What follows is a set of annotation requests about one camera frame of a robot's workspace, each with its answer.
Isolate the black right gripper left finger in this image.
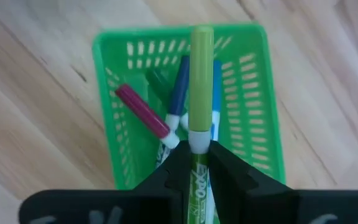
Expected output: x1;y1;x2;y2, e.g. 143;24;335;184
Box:
134;140;193;224

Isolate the thin blue marker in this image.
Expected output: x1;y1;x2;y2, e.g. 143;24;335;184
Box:
211;60;223;142

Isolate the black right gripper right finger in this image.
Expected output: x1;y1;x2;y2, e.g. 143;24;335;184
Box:
208;140;298;224

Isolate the thin maroon marker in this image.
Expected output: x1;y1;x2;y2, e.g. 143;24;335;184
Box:
115;83;181;169

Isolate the thin navy marker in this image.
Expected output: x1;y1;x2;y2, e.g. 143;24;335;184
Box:
165;55;191;131

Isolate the green plastic basket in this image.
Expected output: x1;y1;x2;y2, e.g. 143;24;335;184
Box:
91;22;287;191

